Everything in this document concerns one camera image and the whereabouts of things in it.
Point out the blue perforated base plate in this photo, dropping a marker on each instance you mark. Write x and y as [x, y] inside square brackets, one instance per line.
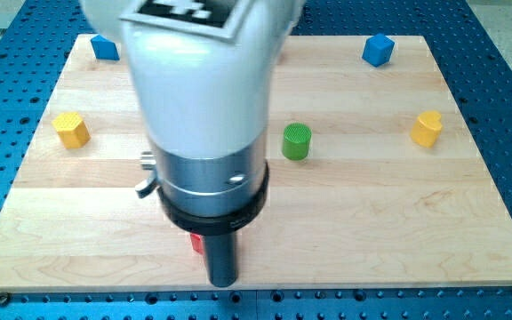
[36, 46]

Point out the blue pentagon block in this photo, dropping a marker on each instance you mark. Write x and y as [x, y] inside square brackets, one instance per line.
[104, 49]

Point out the red block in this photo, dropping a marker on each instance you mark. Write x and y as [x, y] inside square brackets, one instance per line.
[197, 243]

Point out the wooden board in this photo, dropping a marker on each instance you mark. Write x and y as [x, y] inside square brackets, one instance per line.
[367, 207]

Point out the yellow hexagon block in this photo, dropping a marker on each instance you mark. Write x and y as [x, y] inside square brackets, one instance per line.
[71, 129]

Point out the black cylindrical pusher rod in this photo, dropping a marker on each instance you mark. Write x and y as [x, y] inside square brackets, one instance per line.
[220, 259]

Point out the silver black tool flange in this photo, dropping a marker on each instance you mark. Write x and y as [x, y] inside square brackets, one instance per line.
[208, 196]

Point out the green cylinder block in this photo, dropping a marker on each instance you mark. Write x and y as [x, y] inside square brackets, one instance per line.
[296, 141]

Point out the yellow heart block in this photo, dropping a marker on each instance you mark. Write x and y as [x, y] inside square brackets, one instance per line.
[427, 128]

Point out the blue cube block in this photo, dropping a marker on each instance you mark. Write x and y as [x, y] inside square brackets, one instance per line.
[378, 50]

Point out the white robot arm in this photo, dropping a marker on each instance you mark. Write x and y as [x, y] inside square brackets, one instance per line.
[202, 71]

